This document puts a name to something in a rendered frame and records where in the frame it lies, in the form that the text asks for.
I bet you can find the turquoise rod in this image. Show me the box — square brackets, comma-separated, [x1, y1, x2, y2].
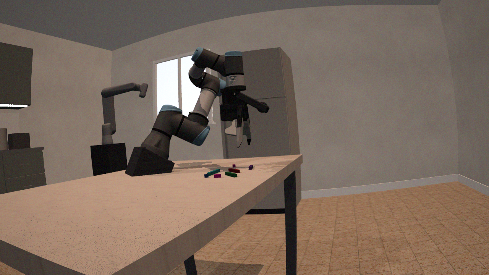
[207, 169, 220, 176]

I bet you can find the green rod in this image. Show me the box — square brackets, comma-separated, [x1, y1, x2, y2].
[225, 171, 237, 178]

